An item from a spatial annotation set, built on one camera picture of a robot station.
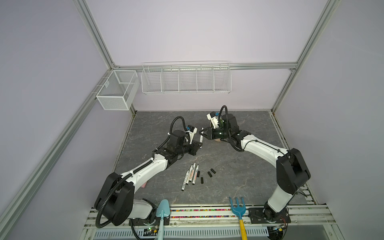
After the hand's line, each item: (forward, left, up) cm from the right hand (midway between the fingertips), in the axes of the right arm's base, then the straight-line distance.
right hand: (199, 133), depth 83 cm
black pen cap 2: (-15, -6, -20) cm, 26 cm away
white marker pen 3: (-17, +5, -19) cm, 26 cm away
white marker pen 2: (-16, +6, -19) cm, 25 cm away
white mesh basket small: (+34, +55, +5) cm, 64 cm away
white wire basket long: (+38, +9, +11) cm, 41 cm away
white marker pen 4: (-16, +2, -19) cm, 25 cm away
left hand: (-6, -1, -3) cm, 7 cm away
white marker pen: (-20, +8, -19) cm, 28 cm away
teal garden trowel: (-35, +18, -17) cm, 43 cm away
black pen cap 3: (-14, -8, -20) cm, 25 cm away
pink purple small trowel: (-23, +32, -18) cm, 43 cm away
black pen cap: (-19, -1, -19) cm, 27 cm away
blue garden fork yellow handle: (-35, -20, -18) cm, 44 cm away
